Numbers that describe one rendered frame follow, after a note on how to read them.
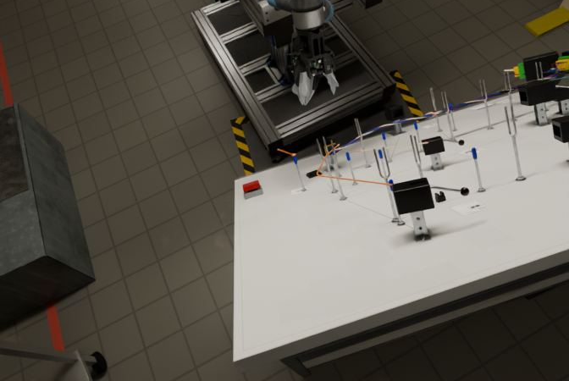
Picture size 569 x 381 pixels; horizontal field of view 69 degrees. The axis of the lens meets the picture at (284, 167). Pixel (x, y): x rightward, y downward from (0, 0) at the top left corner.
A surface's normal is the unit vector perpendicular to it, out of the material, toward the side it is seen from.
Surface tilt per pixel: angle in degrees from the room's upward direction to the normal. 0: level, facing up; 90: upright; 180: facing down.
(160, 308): 0
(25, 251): 0
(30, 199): 0
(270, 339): 49
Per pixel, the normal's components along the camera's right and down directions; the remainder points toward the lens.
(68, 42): -0.10, -0.48
